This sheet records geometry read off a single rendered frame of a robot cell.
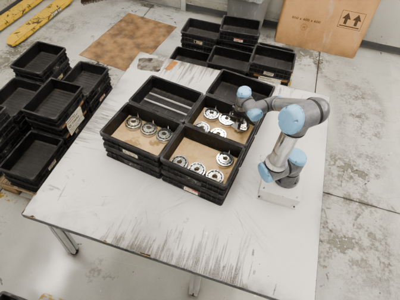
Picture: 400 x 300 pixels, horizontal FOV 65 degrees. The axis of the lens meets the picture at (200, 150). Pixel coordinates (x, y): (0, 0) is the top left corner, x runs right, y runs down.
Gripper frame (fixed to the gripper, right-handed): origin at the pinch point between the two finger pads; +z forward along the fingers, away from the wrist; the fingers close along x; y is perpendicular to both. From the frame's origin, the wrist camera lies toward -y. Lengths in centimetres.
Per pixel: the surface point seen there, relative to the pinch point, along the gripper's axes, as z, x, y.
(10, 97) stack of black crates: 49, 24, 197
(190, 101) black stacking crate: 5.5, -9.0, 39.6
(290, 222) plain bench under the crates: 9, 41, -48
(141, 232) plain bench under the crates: 3, 83, 24
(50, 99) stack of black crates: 38, 16, 155
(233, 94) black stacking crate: 8.3, -29.4, 16.5
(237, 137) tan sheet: 2.1, 6.4, -0.8
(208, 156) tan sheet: -1.2, 28.1, 9.4
